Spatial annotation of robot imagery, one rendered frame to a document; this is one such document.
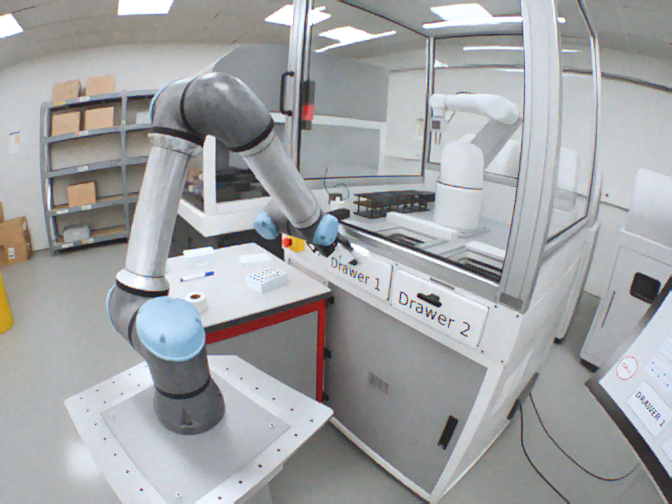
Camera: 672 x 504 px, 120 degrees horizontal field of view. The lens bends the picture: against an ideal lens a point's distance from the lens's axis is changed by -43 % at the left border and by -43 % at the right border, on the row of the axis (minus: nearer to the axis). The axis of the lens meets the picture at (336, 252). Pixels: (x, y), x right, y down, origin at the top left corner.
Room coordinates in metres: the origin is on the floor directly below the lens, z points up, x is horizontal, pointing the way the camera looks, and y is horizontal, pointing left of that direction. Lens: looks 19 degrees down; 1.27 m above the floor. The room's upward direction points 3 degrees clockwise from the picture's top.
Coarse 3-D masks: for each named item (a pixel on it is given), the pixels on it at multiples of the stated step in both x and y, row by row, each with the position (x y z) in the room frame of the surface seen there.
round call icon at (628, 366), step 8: (624, 360) 0.27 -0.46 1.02; (632, 360) 0.26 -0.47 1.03; (616, 368) 0.27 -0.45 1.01; (624, 368) 0.26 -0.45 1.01; (632, 368) 0.25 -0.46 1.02; (640, 368) 0.24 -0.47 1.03; (616, 376) 0.26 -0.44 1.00; (624, 376) 0.25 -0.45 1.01; (632, 376) 0.24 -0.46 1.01; (624, 384) 0.24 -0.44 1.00
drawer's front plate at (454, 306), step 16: (400, 272) 0.83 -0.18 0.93; (400, 288) 0.83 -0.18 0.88; (416, 288) 0.79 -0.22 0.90; (432, 288) 0.75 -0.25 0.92; (400, 304) 0.82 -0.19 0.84; (416, 304) 0.78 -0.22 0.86; (448, 304) 0.71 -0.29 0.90; (464, 304) 0.67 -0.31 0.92; (480, 304) 0.65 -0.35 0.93; (432, 320) 0.73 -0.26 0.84; (448, 320) 0.70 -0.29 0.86; (464, 320) 0.66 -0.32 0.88; (480, 320) 0.63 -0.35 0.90; (464, 336) 0.65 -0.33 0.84; (480, 336) 0.63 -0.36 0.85
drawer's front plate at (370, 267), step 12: (336, 252) 1.06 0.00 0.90; (360, 252) 0.98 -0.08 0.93; (348, 264) 1.01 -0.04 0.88; (372, 264) 0.93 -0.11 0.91; (384, 264) 0.89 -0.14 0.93; (348, 276) 1.01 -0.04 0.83; (372, 276) 0.92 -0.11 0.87; (384, 276) 0.89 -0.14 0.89; (372, 288) 0.92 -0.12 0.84; (384, 288) 0.88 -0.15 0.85
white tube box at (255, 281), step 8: (264, 272) 1.09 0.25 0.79; (272, 272) 1.09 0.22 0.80; (248, 280) 1.03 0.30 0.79; (256, 280) 1.01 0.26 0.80; (264, 280) 1.01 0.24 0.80; (272, 280) 1.03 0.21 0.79; (280, 280) 1.06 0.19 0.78; (256, 288) 1.00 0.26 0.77; (264, 288) 1.00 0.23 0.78; (272, 288) 1.03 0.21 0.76
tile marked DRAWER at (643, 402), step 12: (648, 384) 0.20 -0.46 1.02; (636, 396) 0.21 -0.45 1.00; (648, 396) 0.19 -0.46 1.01; (660, 396) 0.17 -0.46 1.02; (636, 408) 0.19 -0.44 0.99; (648, 408) 0.17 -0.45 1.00; (660, 408) 0.16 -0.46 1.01; (648, 420) 0.16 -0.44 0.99; (660, 420) 0.14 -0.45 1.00; (648, 432) 0.14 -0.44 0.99; (660, 432) 0.12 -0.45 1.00
